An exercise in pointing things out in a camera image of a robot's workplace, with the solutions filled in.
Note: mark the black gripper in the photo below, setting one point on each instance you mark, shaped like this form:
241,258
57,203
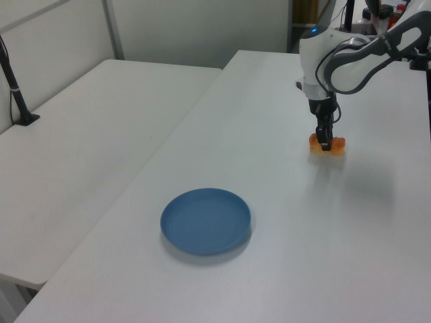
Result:
322,109

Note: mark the orange bread loaf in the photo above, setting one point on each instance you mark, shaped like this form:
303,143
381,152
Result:
337,144

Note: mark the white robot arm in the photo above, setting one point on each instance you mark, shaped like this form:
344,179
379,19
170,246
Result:
313,50

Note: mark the black upright pole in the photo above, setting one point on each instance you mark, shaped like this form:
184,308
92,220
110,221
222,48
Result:
350,15

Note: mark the light wooden board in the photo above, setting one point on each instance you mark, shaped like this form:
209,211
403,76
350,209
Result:
304,10

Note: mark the red bottles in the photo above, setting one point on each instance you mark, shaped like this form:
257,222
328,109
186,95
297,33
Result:
397,15

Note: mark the blue round plate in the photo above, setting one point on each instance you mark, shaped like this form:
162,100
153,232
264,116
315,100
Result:
205,222

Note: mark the white side table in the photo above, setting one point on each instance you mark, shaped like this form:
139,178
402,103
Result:
77,141

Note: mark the white partition panel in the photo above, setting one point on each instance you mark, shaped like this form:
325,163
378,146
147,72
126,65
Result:
54,47

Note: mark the black clamp mount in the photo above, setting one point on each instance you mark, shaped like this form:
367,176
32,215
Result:
419,60

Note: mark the black camera stand pole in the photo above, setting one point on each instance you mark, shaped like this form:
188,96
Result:
18,97

